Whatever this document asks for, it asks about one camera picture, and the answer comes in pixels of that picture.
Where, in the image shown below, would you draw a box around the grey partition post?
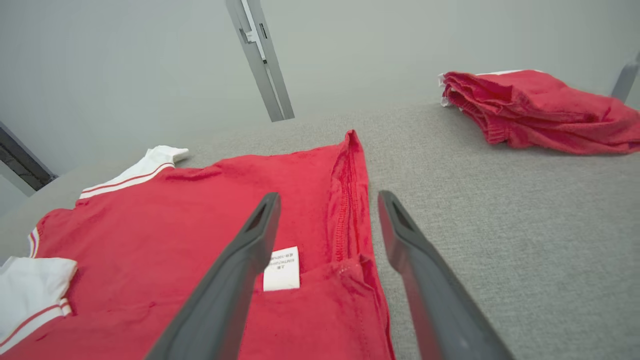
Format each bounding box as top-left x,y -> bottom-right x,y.
610,50 -> 640,104
0,120 -> 59,198
225,0 -> 296,123

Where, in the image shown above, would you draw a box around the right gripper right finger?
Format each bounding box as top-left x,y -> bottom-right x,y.
377,190 -> 517,360

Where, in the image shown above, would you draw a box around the red shirt with white sleeves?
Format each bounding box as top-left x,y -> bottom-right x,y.
0,130 -> 396,360

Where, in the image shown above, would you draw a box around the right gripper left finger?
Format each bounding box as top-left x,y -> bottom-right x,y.
145,192 -> 282,360

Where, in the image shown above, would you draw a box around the red shorts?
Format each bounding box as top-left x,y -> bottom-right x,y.
438,69 -> 640,156

